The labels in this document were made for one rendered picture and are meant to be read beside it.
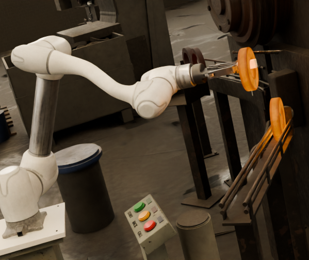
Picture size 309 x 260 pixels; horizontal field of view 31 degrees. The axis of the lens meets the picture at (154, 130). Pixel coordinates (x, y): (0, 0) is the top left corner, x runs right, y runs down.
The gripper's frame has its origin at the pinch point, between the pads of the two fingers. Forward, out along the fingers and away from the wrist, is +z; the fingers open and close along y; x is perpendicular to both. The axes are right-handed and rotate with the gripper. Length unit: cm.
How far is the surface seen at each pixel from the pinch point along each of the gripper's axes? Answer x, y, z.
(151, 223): -30, 56, -26
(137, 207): -30, 45, -35
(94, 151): -45, -52, -107
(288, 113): -23.4, -7.8, 9.3
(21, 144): -80, -194, -268
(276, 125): -21.7, 7.8, 7.3
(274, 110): -16.6, 5.6, 7.3
